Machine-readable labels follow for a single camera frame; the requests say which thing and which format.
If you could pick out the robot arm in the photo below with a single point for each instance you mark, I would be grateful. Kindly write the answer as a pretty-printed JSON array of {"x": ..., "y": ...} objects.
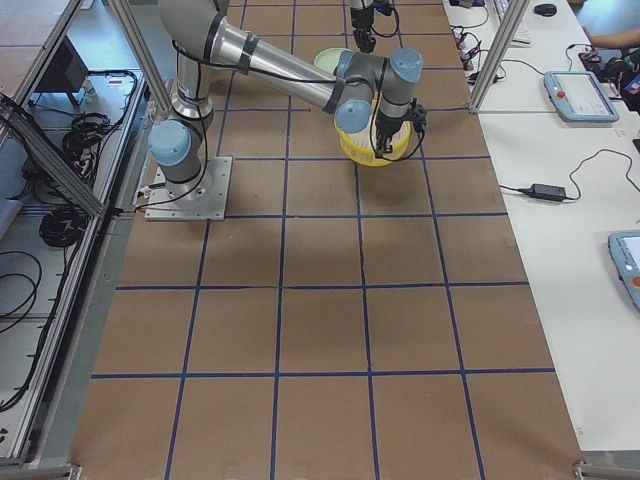
[
  {"x": 364, "y": 90},
  {"x": 362, "y": 14}
]

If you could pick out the blue teach pendant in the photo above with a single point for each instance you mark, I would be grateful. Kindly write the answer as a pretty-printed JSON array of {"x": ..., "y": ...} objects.
[
  {"x": 624, "y": 251},
  {"x": 579, "y": 97}
]

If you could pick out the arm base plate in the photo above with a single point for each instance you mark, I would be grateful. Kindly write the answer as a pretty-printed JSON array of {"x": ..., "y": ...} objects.
[{"x": 203, "y": 198}]

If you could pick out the person hand at desk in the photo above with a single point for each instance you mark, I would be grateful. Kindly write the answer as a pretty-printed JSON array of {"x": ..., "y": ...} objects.
[{"x": 627, "y": 39}]

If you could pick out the white keyboard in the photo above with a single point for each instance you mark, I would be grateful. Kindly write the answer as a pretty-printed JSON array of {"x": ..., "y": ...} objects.
[{"x": 510, "y": 13}]

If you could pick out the aluminium frame post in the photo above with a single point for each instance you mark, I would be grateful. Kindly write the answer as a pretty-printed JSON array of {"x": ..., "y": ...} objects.
[{"x": 500, "y": 44}]

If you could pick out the black power adapter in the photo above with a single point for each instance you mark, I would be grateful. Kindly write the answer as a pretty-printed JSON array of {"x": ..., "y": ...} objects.
[{"x": 544, "y": 192}]

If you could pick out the yellow steamer layer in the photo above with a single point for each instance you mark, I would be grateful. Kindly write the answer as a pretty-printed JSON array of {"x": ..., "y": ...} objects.
[
  {"x": 371, "y": 162},
  {"x": 360, "y": 144}
]

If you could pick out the black computer mouse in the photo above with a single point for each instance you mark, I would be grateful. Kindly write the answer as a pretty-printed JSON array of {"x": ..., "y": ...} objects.
[{"x": 545, "y": 9}]

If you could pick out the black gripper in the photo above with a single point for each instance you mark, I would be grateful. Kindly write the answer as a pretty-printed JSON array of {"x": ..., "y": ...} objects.
[
  {"x": 386, "y": 123},
  {"x": 359, "y": 19}
]

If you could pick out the green plate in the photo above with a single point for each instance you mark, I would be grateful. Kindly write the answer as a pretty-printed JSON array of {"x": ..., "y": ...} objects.
[{"x": 328, "y": 59}]

